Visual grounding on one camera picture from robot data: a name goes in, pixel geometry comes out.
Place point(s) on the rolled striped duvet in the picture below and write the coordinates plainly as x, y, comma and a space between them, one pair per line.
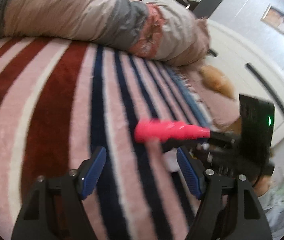
161, 30

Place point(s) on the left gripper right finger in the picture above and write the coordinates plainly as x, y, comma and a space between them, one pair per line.
229, 207

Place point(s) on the striped fleece blanket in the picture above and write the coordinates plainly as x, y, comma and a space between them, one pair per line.
59, 100

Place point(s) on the pink quilted pillow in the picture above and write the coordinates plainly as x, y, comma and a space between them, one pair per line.
223, 110

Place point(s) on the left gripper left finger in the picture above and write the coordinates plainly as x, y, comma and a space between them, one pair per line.
53, 208

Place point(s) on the pink tube toy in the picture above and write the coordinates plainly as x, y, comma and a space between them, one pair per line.
165, 130

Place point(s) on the tan plush toy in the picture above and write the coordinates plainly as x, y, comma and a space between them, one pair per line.
217, 81

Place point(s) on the person's right hand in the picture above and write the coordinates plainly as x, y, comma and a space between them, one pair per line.
262, 185

